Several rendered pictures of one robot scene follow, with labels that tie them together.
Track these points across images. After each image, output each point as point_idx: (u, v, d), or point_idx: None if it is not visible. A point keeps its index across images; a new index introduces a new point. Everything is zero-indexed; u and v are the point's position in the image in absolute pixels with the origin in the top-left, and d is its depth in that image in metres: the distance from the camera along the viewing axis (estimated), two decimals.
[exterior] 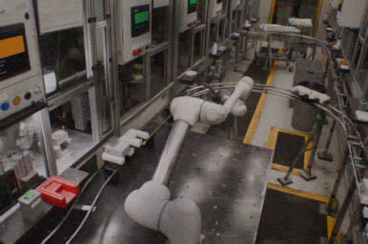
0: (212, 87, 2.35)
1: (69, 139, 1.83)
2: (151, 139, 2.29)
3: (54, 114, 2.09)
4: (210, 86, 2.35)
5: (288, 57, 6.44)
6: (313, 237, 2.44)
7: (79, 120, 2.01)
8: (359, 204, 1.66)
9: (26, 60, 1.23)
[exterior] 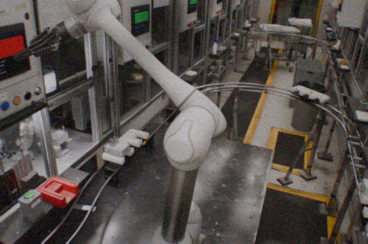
0: (40, 37, 1.17)
1: (69, 139, 1.83)
2: (151, 139, 2.29)
3: (54, 114, 2.09)
4: (36, 39, 1.17)
5: (288, 57, 6.44)
6: (313, 237, 2.44)
7: (79, 120, 2.01)
8: (359, 204, 1.66)
9: (26, 60, 1.23)
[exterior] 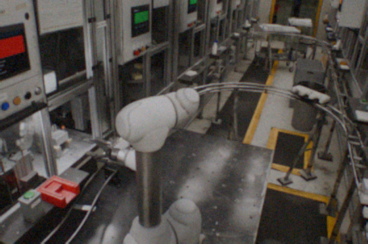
0: (104, 162, 1.71)
1: (69, 139, 1.83)
2: None
3: (54, 114, 2.09)
4: (101, 161, 1.72)
5: (288, 57, 6.44)
6: (313, 237, 2.44)
7: (79, 120, 2.01)
8: (359, 204, 1.66)
9: (26, 60, 1.23)
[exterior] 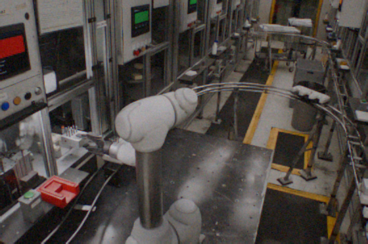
0: (94, 153, 1.72)
1: None
2: None
3: (54, 114, 2.09)
4: (92, 152, 1.72)
5: (288, 57, 6.44)
6: (313, 237, 2.44)
7: (79, 120, 2.01)
8: (359, 204, 1.66)
9: (26, 60, 1.23)
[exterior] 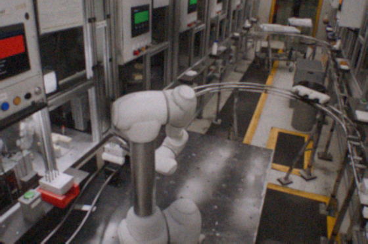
0: (128, 150, 1.79)
1: (69, 139, 1.83)
2: None
3: (54, 114, 2.09)
4: (126, 148, 1.80)
5: (288, 57, 6.44)
6: (313, 237, 2.44)
7: (79, 120, 2.01)
8: (359, 204, 1.66)
9: (26, 60, 1.23)
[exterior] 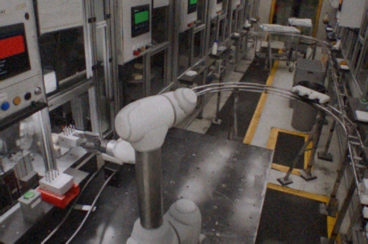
0: (92, 152, 1.72)
1: None
2: None
3: (54, 114, 2.09)
4: (90, 150, 1.72)
5: (288, 57, 6.44)
6: (313, 237, 2.44)
7: (79, 120, 2.01)
8: (359, 204, 1.66)
9: (26, 60, 1.23)
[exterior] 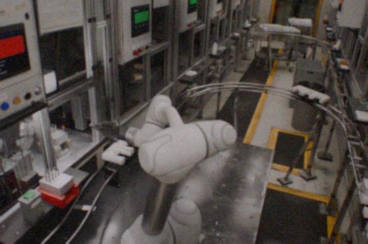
0: (109, 137, 1.63)
1: (69, 139, 1.83)
2: None
3: (54, 114, 2.09)
4: (106, 135, 1.64)
5: (288, 57, 6.44)
6: (313, 237, 2.44)
7: (79, 120, 2.01)
8: (359, 204, 1.66)
9: (26, 60, 1.23)
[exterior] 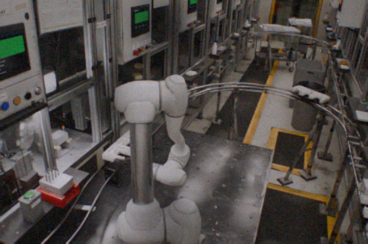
0: None
1: (69, 139, 1.83)
2: None
3: (54, 114, 2.09)
4: (129, 170, 1.82)
5: (288, 57, 6.44)
6: (313, 237, 2.44)
7: (79, 120, 2.01)
8: (359, 204, 1.66)
9: (26, 60, 1.23)
